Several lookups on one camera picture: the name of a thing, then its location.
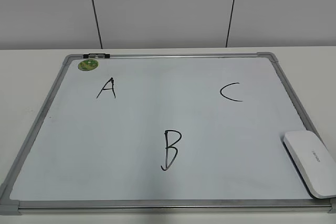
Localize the round green magnet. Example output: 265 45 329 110
78 59 99 71

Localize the white board eraser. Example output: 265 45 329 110
283 130 335 199

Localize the white board with grey frame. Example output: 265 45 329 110
1 52 335 215

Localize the black hanging clip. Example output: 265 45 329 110
83 54 111 59

